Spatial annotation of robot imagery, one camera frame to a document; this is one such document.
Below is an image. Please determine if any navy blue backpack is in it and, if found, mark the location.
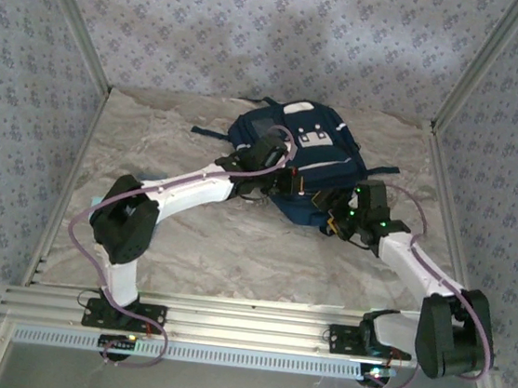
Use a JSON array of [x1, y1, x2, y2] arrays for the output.
[[179, 87, 408, 241]]

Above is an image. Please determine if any aluminium table side rail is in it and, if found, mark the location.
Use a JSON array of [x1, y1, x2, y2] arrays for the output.
[[19, 78, 115, 296], [409, 122, 488, 294]]

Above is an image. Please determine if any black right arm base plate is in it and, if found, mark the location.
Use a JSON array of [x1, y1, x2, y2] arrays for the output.
[[325, 322, 416, 362]]

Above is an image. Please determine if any aluminium mounting rail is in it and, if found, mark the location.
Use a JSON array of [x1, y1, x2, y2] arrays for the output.
[[0, 270, 505, 375]]

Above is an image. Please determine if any grey slotted cable duct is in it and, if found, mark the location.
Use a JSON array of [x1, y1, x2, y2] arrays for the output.
[[12, 323, 392, 386]]

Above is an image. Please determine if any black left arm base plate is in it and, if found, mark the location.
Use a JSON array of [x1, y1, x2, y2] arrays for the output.
[[79, 294, 168, 336]]

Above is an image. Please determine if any aluminium frame post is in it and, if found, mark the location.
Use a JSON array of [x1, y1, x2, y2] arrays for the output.
[[18, 0, 126, 99], [428, 0, 518, 140]]

